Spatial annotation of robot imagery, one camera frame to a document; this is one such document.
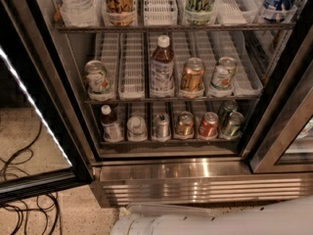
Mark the clear water bottle white cap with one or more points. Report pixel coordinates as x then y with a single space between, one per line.
136 129

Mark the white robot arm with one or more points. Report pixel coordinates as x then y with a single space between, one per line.
285 218

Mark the silver can bottom shelf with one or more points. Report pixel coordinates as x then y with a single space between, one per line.
161 127

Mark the stainless steel fridge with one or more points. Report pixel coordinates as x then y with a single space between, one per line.
273 62

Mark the gold can bottom shelf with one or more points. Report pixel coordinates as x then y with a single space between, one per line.
185 125

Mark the brown tea bottle bottom shelf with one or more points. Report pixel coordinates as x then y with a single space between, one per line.
110 124

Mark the brown tea bottle shelf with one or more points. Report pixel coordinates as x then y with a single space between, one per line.
110 124
162 68

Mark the gold can middle shelf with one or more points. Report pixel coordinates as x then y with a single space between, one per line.
191 85

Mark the brown tea bottle middle shelf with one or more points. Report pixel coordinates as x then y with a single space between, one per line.
162 68

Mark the red can bottom shelf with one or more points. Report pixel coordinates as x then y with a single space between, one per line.
208 128

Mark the empty white tray middle shelf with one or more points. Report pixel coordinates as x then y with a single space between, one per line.
131 67

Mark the green can rear bottom shelf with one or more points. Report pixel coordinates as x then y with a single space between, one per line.
226 108

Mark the green can front bottom shelf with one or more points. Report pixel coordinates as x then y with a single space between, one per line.
231 128

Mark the gold tall can top shelf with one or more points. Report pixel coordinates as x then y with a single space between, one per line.
119 12

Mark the green tall can top shelf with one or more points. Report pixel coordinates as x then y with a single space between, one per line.
199 11

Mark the open fridge glass door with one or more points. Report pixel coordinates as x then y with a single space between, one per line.
40 150

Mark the clear water bottle top shelf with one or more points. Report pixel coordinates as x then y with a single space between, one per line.
81 13

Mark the blue white can top shelf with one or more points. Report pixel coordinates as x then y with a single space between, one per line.
276 10

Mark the white green can middle left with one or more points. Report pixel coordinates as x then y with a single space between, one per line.
97 77

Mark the white orange can middle right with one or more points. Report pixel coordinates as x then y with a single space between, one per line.
221 82

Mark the clear plastic bin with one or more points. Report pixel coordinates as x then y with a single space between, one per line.
145 209

